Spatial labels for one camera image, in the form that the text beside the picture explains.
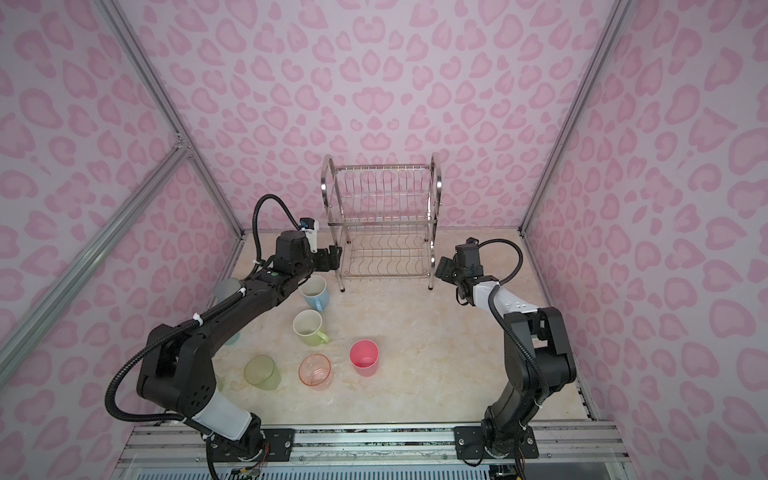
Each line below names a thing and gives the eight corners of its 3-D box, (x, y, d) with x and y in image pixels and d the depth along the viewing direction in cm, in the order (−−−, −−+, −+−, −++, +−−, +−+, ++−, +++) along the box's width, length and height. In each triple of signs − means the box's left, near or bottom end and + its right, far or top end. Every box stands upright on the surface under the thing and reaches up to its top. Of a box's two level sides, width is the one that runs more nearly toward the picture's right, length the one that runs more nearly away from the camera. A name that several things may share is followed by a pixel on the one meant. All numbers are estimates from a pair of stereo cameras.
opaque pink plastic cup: (353, 381, 85) (348, 368, 77) (355, 354, 90) (351, 339, 82) (377, 381, 85) (375, 368, 77) (378, 354, 90) (377, 339, 82)
